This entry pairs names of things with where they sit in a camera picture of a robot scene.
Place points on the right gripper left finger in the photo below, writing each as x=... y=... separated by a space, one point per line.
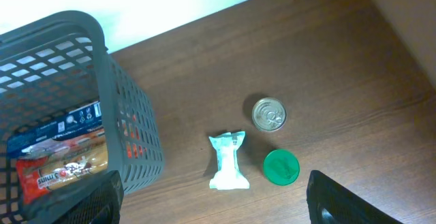
x=101 y=206

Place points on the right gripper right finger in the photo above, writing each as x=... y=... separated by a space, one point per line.
x=330 y=202

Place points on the green lid glass jar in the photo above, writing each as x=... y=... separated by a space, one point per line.
x=281 y=167

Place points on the orange spaghetti packet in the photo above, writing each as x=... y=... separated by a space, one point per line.
x=39 y=177

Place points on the grey plastic shopping basket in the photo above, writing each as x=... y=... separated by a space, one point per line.
x=56 y=65

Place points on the blue cardboard food box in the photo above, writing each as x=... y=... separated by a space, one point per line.
x=48 y=138

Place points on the white green wrapped packet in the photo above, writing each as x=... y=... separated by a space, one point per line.
x=228 y=175

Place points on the silver top tin can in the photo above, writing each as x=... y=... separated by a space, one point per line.
x=269 y=114

